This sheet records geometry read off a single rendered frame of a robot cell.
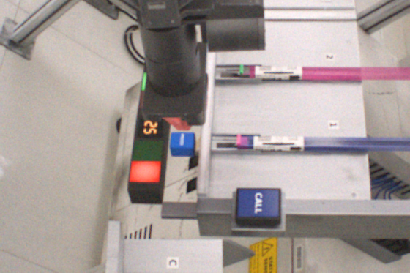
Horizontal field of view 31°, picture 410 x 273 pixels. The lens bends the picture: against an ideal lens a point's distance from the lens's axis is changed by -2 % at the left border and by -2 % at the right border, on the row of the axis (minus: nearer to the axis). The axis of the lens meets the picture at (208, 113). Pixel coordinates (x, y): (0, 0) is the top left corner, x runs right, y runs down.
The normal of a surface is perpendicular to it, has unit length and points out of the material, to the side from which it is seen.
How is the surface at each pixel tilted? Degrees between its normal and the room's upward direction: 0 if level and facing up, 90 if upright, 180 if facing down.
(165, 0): 84
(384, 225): 90
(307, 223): 90
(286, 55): 48
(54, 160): 0
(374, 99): 0
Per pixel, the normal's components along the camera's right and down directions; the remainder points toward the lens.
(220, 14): 0.00, 0.76
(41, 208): 0.69, -0.39
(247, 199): -0.07, -0.58
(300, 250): -0.72, -0.44
